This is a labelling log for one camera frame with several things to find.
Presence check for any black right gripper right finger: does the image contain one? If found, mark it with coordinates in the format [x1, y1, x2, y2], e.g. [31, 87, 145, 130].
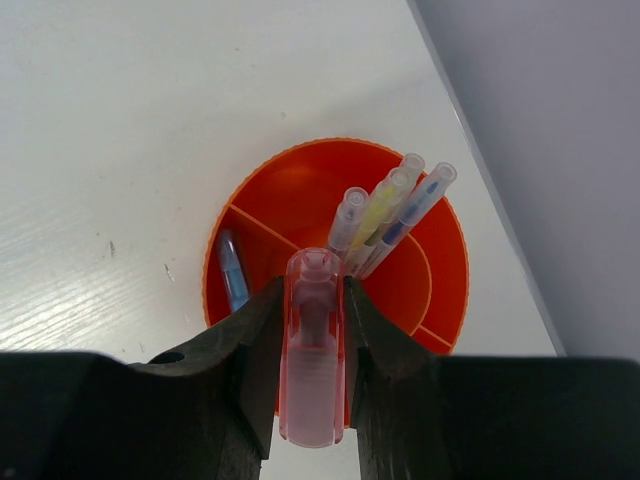
[344, 277, 450, 479]

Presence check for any blue correction tape dispenser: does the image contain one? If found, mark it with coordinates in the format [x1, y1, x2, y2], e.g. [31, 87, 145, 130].
[216, 229, 250, 312]

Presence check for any orange round pen holder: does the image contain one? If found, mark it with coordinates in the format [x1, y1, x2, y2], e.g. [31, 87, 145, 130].
[210, 138, 470, 354]

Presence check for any pink correction tape dispenser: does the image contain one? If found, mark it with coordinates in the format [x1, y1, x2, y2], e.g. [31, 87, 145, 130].
[278, 248, 345, 448]

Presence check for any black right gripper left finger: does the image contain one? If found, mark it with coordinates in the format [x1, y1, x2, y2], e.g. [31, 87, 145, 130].
[131, 277, 284, 479]

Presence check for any clear blue gel pen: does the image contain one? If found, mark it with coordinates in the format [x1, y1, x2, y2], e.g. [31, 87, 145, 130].
[352, 162, 457, 279]

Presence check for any yellow gel pen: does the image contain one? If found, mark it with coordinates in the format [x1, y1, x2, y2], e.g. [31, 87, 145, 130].
[346, 167, 410, 263]

